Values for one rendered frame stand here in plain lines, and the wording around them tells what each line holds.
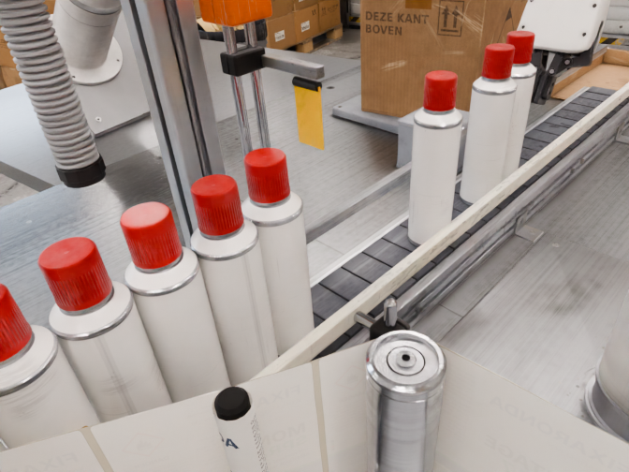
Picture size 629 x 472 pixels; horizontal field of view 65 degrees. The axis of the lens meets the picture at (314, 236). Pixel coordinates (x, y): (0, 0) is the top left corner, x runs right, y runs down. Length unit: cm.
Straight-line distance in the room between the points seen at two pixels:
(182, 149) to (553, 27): 53
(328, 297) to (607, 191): 52
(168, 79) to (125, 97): 81
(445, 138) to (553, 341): 23
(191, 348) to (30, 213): 63
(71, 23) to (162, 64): 74
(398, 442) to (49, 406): 20
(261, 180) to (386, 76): 70
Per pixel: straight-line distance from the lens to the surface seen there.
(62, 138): 40
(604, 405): 47
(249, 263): 37
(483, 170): 68
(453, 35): 97
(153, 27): 46
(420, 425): 26
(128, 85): 130
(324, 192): 84
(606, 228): 81
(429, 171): 56
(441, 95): 54
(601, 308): 59
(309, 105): 43
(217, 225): 36
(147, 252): 34
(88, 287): 32
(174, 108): 48
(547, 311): 57
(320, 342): 47
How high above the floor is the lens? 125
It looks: 35 degrees down
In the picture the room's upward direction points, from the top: 5 degrees counter-clockwise
